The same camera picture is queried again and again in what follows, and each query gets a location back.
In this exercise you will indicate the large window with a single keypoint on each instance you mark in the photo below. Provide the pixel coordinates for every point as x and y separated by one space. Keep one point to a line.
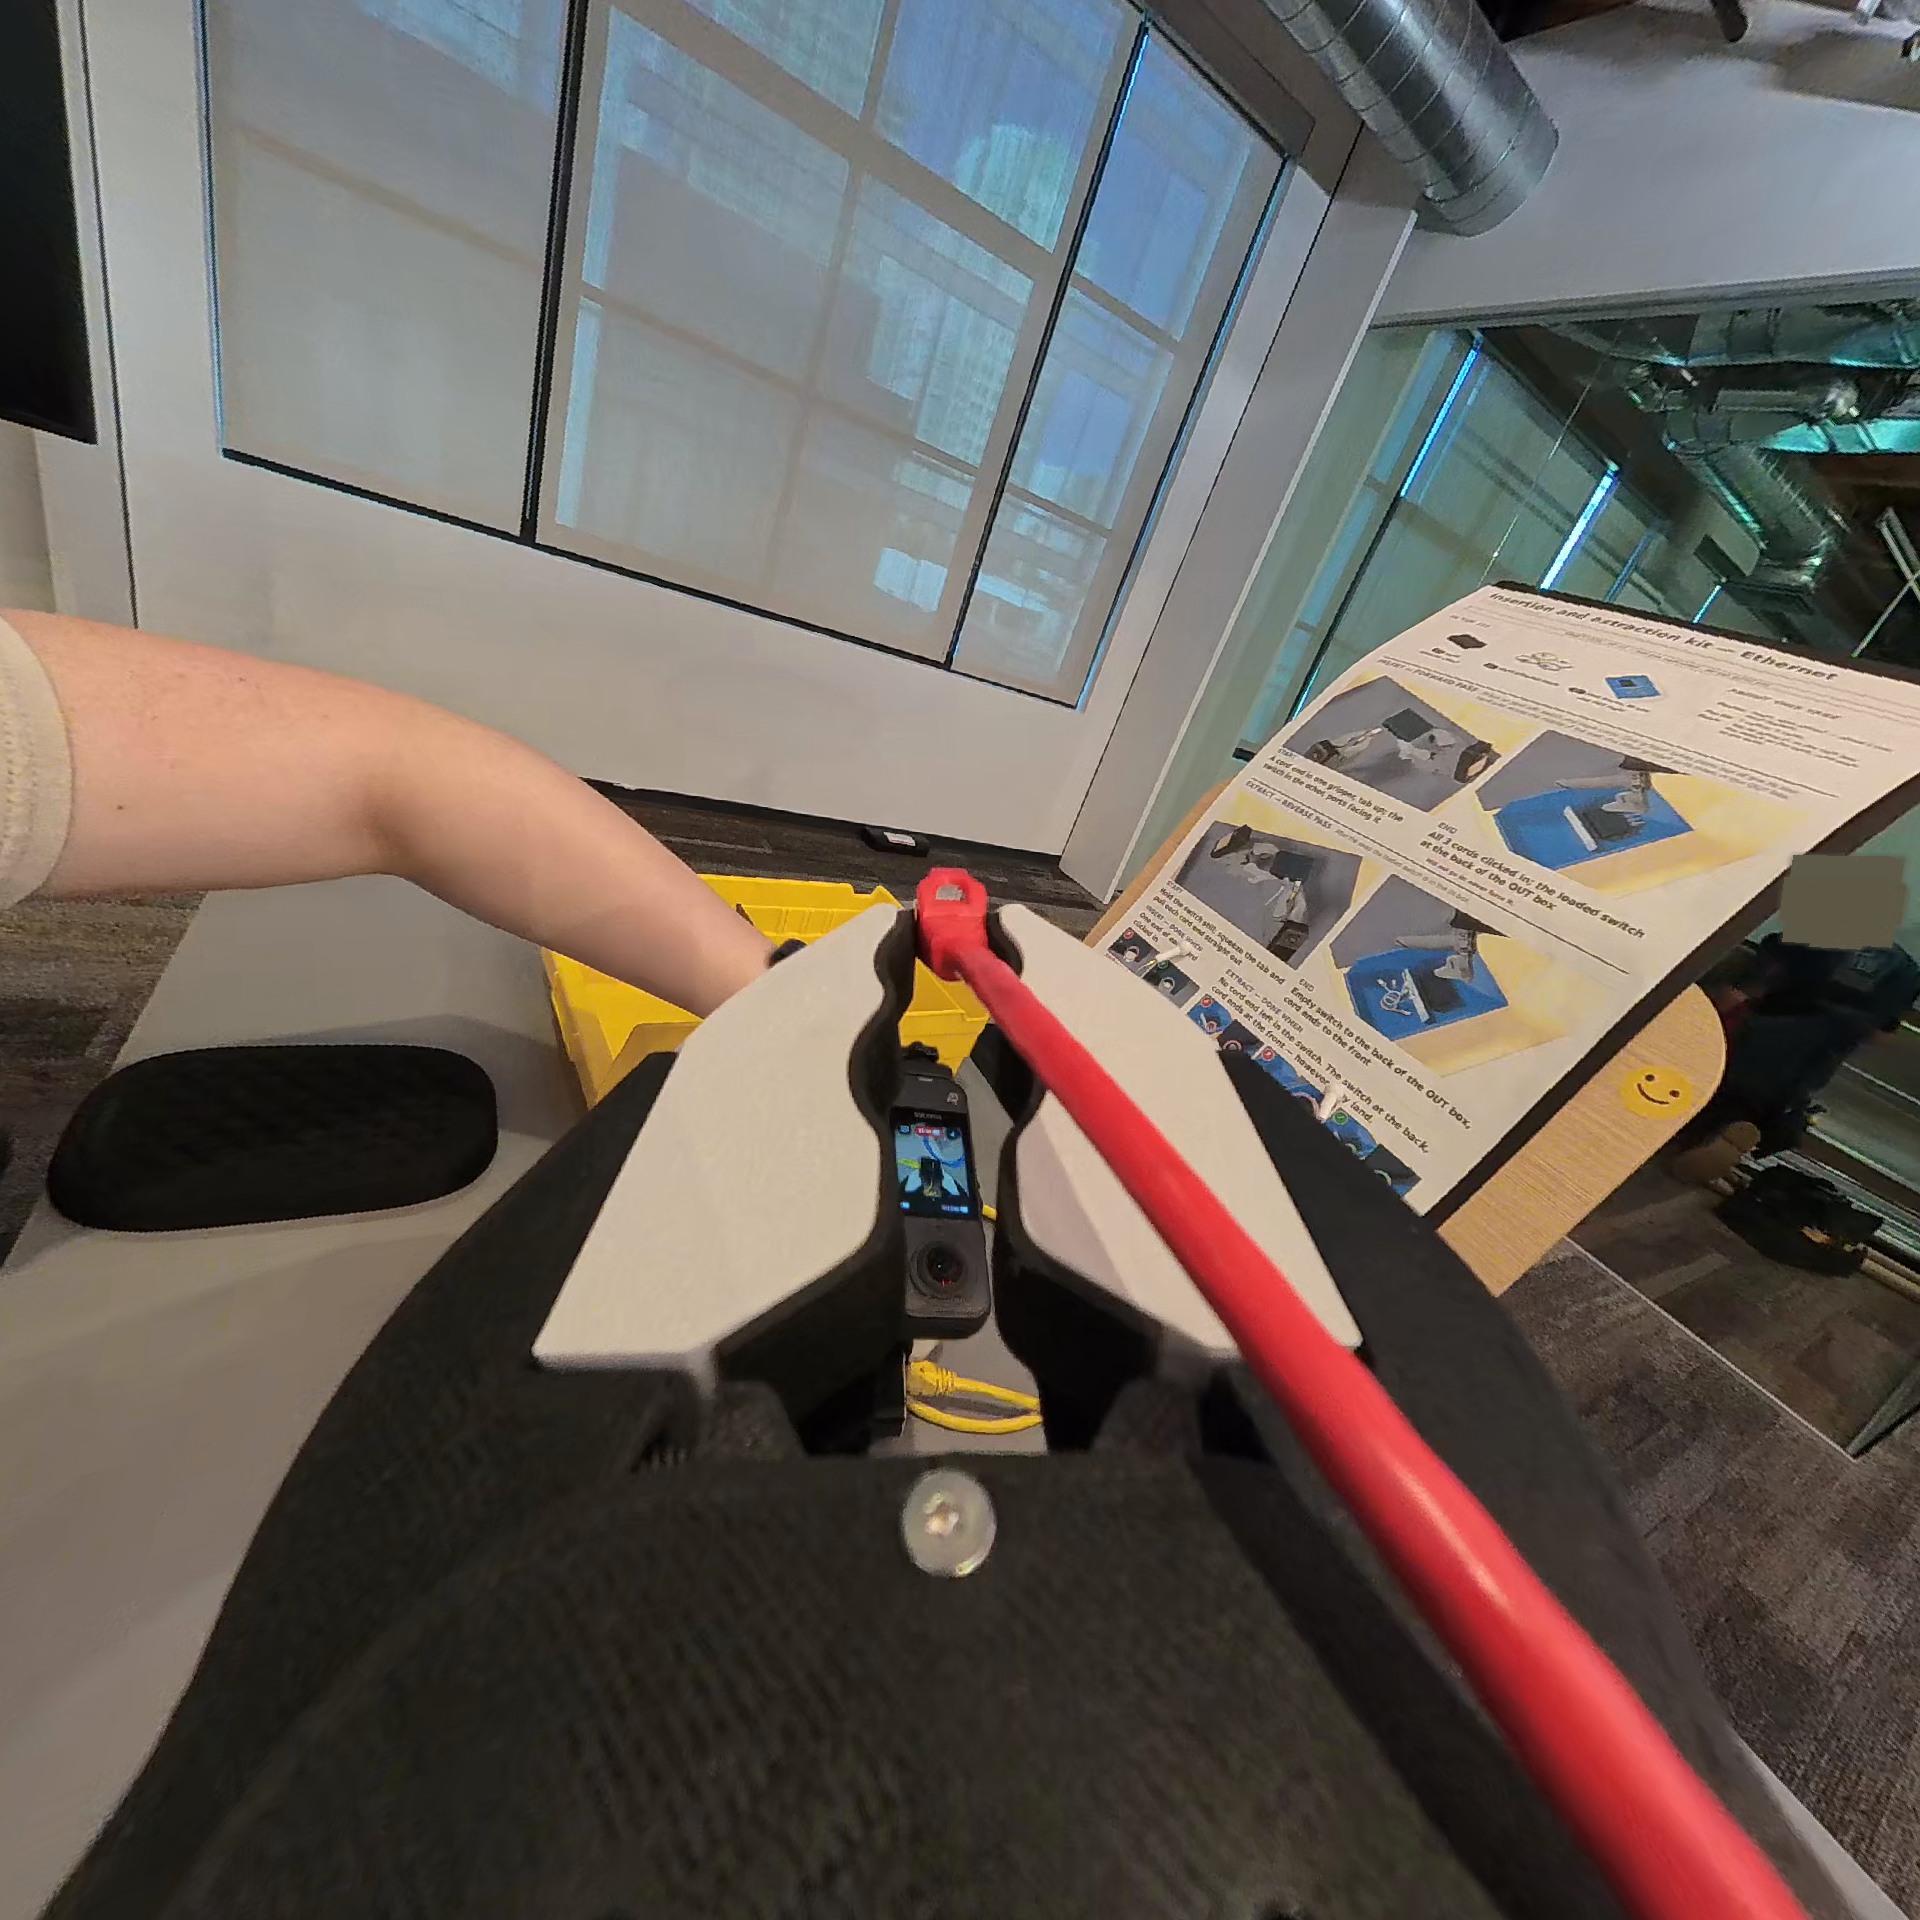
376 224

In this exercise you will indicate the round spiral metal duct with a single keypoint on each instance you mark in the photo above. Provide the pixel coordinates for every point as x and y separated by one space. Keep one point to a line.
1424 105

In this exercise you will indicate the yellow plastic bin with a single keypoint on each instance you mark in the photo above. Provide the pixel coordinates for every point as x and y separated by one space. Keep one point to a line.
645 1036

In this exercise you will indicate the person's left forearm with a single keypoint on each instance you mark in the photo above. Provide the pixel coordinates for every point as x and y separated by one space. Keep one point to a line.
301 780

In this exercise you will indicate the black monitor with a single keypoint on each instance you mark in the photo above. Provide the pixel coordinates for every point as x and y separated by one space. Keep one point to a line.
37 224

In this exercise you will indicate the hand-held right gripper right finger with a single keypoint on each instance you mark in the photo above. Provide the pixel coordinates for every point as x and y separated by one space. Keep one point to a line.
1202 1096

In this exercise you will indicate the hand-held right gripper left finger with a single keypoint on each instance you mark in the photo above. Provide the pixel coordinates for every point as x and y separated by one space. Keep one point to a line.
722 1170

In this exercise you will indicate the instruction sheet on board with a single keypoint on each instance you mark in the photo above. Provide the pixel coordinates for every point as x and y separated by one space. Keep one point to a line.
1576 839

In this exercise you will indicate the black bag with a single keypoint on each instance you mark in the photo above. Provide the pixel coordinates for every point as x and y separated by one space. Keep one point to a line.
1799 1218

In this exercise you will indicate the black cushioned wrist rest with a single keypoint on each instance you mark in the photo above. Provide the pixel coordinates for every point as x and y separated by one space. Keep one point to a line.
270 1142

